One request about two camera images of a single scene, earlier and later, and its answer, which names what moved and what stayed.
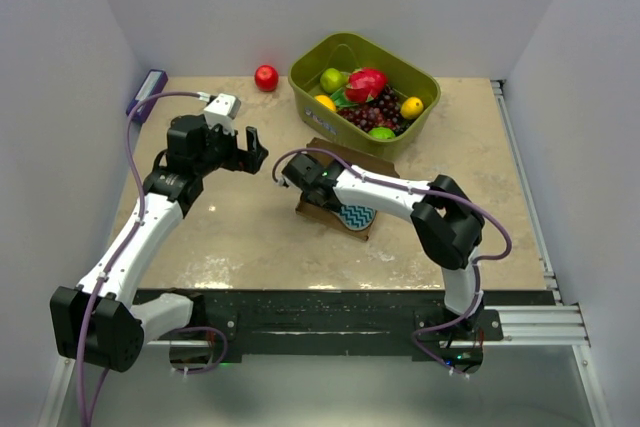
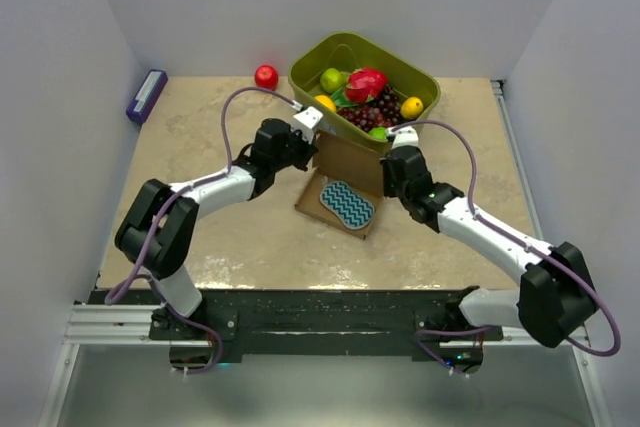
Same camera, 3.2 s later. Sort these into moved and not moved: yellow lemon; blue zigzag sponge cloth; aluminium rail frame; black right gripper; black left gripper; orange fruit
Moved: black left gripper; black right gripper
Not moved: orange fruit; yellow lemon; aluminium rail frame; blue zigzag sponge cloth
